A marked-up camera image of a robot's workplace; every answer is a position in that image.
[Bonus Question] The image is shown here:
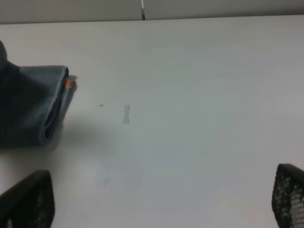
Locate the grey towel with orange trim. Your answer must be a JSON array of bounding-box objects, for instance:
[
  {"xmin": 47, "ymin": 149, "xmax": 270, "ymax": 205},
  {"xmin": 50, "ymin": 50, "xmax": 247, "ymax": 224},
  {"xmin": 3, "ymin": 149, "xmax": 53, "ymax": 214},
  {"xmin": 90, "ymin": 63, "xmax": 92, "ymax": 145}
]
[{"xmin": 0, "ymin": 44, "xmax": 73, "ymax": 149}]

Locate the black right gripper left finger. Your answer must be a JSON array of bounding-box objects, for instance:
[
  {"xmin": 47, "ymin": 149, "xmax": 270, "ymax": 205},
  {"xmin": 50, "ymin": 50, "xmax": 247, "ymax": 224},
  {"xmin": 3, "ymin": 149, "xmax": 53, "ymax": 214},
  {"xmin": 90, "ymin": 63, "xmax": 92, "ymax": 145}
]
[{"xmin": 0, "ymin": 170, "xmax": 55, "ymax": 228}]

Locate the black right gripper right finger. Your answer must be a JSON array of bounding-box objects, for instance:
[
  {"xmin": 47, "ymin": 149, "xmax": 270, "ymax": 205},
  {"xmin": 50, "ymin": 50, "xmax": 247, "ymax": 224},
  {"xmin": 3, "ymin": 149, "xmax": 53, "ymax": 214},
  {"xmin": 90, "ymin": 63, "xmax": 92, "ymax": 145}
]
[{"xmin": 272, "ymin": 163, "xmax": 304, "ymax": 228}]

